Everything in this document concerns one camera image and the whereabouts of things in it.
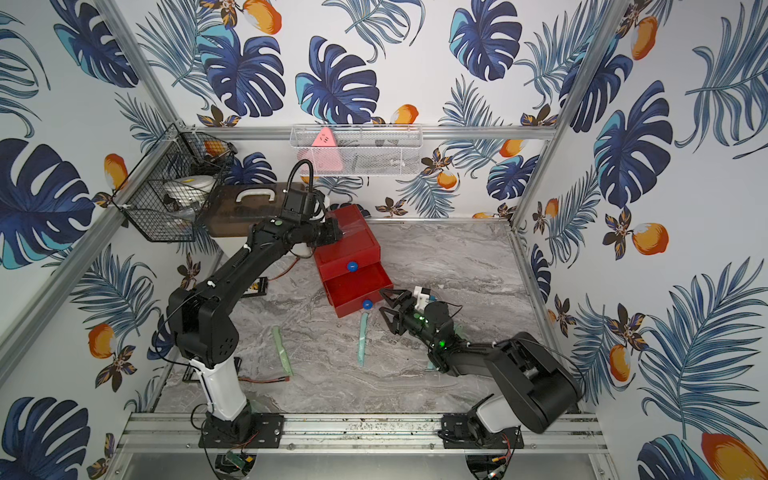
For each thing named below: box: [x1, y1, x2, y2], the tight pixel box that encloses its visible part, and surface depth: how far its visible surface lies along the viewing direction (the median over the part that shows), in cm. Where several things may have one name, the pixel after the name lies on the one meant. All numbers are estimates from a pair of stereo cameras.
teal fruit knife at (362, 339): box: [358, 312, 369, 368], surface depth 92 cm
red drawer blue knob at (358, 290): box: [323, 261, 394, 318], surface depth 87 cm
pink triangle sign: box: [312, 127, 337, 147], surface depth 90 cm
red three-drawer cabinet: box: [314, 204, 394, 318], surface depth 87 cm
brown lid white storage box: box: [204, 182, 306, 237], surface depth 102 cm
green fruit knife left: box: [272, 326, 294, 377], surface depth 90 cm
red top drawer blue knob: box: [314, 245, 381, 282], surface depth 86 cm
